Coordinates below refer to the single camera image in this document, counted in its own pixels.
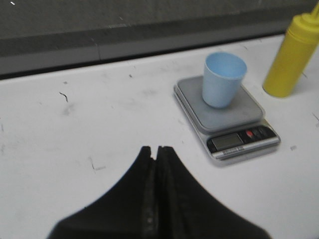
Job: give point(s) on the light blue plastic cup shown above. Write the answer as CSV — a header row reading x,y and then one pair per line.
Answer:
x,y
222,77

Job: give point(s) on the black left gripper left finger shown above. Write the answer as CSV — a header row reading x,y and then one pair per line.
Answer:
x,y
126,211

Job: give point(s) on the silver digital kitchen scale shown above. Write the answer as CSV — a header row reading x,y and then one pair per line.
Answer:
x,y
232,134

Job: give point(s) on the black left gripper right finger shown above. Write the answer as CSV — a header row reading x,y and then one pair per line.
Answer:
x,y
187,211

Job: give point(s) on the yellow squeeze bottle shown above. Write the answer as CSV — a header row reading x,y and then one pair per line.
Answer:
x,y
300,42

